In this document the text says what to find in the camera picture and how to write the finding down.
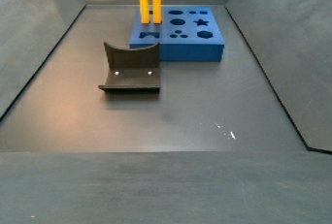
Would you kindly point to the blue foam shape-sorter block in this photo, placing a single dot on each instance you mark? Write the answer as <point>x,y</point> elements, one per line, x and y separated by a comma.
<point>188,35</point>

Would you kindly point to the black curved plastic holder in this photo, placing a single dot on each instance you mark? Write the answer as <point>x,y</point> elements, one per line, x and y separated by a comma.
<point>133,68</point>

